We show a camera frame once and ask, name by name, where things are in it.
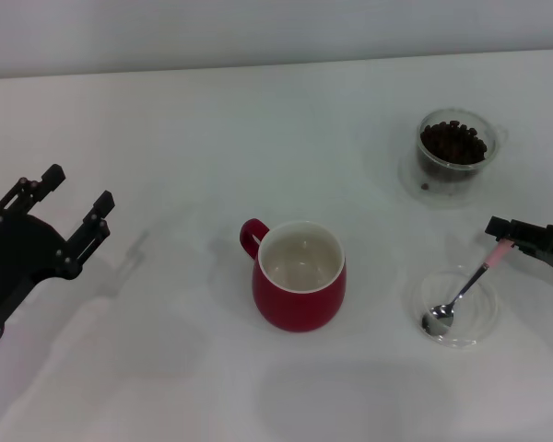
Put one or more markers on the red ceramic mug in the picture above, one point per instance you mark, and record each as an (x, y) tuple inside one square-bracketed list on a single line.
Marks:
[(299, 304)]

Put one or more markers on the clear glass cup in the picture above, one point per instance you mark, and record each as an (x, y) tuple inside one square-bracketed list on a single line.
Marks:
[(492, 138)]

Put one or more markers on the clear glass saucer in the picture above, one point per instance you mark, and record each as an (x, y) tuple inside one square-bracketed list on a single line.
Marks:
[(410, 184)]

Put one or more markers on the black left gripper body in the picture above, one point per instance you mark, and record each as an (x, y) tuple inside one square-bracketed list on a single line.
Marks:
[(18, 253)]

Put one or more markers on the pile of coffee beans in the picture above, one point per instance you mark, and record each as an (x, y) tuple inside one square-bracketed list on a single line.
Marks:
[(451, 143)]

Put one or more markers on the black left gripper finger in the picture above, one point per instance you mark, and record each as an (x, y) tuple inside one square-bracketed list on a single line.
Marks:
[(90, 230), (23, 195)]

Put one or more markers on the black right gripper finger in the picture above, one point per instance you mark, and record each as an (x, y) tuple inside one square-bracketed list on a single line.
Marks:
[(500, 227)]

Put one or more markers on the small clear glass dish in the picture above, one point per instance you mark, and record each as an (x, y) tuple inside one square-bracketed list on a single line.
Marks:
[(479, 317)]

